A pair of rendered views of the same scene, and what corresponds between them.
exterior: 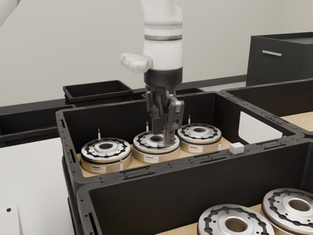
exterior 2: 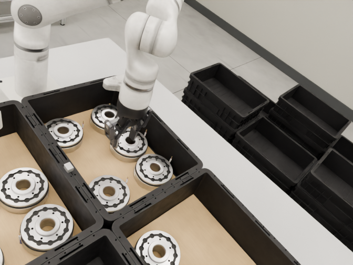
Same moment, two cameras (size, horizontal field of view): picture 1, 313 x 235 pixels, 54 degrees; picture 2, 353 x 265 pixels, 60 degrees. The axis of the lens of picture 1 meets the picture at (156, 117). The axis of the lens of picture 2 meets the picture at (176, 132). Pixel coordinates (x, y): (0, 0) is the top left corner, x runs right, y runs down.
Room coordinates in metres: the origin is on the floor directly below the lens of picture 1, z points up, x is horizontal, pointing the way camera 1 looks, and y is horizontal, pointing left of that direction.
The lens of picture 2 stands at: (0.34, -0.53, 1.50)
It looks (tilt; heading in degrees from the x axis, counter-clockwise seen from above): 42 degrees down; 53
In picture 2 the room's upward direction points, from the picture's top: 24 degrees clockwise
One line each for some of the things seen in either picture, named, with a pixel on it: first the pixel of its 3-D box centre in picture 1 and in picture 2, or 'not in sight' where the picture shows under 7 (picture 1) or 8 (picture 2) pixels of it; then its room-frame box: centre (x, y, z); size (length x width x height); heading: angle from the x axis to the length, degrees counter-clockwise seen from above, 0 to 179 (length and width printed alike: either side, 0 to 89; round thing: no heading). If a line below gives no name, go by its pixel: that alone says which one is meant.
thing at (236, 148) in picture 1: (236, 148); (68, 167); (0.42, -0.12, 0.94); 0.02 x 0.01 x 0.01; 112
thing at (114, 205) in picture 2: not in sight; (108, 192); (0.51, -0.15, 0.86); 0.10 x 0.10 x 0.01
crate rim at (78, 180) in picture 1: (169, 127); (113, 135); (0.54, -0.02, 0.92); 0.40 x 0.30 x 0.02; 112
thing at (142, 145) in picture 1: (156, 141); (130, 142); (0.60, 0.00, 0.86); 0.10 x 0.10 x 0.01
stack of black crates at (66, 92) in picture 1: (99, 120); (295, 133); (1.93, 0.39, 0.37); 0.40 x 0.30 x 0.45; 116
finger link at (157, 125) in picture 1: (157, 126); (133, 133); (0.61, 0.00, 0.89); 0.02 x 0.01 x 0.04; 113
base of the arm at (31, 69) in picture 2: not in sight; (31, 68); (0.37, 0.30, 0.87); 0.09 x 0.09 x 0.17; 20
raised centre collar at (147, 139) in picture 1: (156, 139); (130, 140); (0.60, 0.00, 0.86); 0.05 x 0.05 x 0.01
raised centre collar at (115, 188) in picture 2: not in sight; (108, 191); (0.51, -0.15, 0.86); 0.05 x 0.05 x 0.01
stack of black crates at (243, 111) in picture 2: (45, 158); (215, 115); (1.39, 0.58, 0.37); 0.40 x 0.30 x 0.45; 116
